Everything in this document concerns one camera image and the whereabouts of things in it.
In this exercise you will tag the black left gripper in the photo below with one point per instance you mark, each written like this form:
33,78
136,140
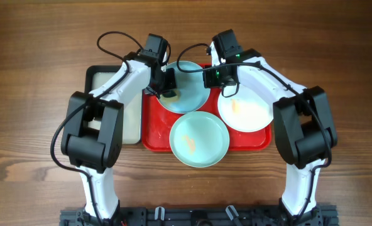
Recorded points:
172,82

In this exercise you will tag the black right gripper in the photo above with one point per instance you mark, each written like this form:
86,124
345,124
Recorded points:
209,82

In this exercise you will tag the green yellow sponge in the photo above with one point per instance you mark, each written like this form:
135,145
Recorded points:
171,94

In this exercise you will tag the light blue plate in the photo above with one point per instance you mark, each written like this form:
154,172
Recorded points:
190,92

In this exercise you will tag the white plate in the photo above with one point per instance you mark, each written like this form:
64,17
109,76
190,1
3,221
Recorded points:
243,111

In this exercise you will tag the mint green plate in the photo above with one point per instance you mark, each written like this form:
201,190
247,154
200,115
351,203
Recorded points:
199,139

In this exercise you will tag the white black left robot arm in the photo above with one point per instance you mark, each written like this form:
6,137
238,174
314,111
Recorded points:
89,139

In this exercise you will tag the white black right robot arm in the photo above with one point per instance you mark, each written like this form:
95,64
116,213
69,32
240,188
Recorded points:
302,119

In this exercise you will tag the black tray with soapy water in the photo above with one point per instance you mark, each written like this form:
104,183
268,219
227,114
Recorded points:
98,75

